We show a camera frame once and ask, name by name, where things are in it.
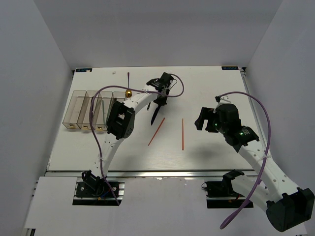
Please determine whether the blue knife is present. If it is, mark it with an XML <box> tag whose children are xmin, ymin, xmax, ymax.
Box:
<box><xmin>151</xmin><ymin>105</ymin><xmax>161</xmax><ymax>125</ymax></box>

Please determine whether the black knife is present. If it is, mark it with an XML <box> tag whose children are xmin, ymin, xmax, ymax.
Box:
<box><xmin>90</xmin><ymin>96</ymin><xmax>95</xmax><ymax>115</ymax></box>

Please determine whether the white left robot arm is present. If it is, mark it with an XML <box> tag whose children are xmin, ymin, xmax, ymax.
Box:
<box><xmin>82</xmin><ymin>72</ymin><xmax>174</xmax><ymax>196</ymax></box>

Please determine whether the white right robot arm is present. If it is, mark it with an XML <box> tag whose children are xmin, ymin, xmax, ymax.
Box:
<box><xmin>194</xmin><ymin>103</ymin><xmax>315</xmax><ymax>232</ymax></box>

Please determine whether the orange chopstick right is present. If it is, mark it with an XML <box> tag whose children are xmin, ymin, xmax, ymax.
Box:
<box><xmin>182</xmin><ymin>118</ymin><xmax>185</xmax><ymax>151</ymax></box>

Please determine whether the orange chopstick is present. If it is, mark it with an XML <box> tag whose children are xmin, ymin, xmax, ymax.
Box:
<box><xmin>148</xmin><ymin>118</ymin><xmax>165</xmax><ymax>146</ymax></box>
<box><xmin>182</xmin><ymin>118</ymin><xmax>185</xmax><ymax>151</ymax></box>

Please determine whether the orange chopstick left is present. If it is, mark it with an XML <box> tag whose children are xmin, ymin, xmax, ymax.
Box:
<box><xmin>148</xmin><ymin>118</ymin><xmax>165</xmax><ymax>146</ymax></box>

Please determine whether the clear container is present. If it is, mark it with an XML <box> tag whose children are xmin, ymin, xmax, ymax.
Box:
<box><xmin>109</xmin><ymin>91</ymin><xmax>127</xmax><ymax>112</ymax></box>
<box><xmin>92</xmin><ymin>91</ymin><xmax>113</xmax><ymax>131</ymax></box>
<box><xmin>62</xmin><ymin>90</ymin><xmax>86</xmax><ymax>129</ymax></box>
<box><xmin>78</xmin><ymin>90</ymin><xmax>96</xmax><ymax>130</ymax></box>

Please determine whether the blue label right corner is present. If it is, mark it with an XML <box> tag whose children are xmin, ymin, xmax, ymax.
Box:
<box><xmin>221</xmin><ymin>66</ymin><xmax>239</xmax><ymax>70</ymax></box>

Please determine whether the blue label corner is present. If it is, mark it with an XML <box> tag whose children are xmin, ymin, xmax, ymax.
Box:
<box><xmin>221</xmin><ymin>66</ymin><xmax>239</xmax><ymax>70</ymax></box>
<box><xmin>75</xmin><ymin>68</ymin><xmax>93</xmax><ymax>73</ymax></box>

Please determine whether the blue label left corner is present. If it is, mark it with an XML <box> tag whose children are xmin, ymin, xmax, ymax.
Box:
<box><xmin>75</xmin><ymin>68</ymin><xmax>93</xmax><ymax>73</ymax></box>

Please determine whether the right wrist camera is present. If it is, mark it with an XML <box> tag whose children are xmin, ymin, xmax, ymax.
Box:
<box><xmin>215</xmin><ymin>96</ymin><xmax>231</xmax><ymax>106</ymax></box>

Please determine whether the gold spoon purple handle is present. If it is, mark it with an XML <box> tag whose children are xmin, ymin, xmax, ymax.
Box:
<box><xmin>125</xmin><ymin>72</ymin><xmax>132</xmax><ymax>98</ymax></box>

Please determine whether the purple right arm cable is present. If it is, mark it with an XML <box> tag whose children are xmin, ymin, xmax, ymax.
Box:
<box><xmin>218</xmin><ymin>91</ymin><xmax>273</xmax><ymax>231</ymax></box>

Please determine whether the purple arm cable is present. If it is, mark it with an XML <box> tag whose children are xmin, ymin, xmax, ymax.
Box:
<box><xmin>218</xmin><ymin>91</ymin><xmax>273</xmax><ymax>231</ymax></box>
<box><xmin>89</xmin><ymin>73</ymin><xmax>186</xmax><ymax>205</ymax></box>

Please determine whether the aluminium table frame rail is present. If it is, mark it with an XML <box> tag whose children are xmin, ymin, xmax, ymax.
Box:
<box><xmin>44</xmin><ymin>66</ymin><xmax>280</xmax><ymax>181</ymax></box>

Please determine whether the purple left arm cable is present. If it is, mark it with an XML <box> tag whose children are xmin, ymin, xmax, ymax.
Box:
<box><xmin>89</xmin><ymin>73</ymin><xmax>186</xmax><ymax>205</ymax></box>

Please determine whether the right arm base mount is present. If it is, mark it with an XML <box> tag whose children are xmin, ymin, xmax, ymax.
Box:
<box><xmin>201</xmin><ymin>170</ymin><xmax>246</xmax><ymax>209</ymax></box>

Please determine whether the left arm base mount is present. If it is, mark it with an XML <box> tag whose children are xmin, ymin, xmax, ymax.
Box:
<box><xmin>72</xmin><ymin>171</ymin><xmax>125</xmax><ymax>206</ymax></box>

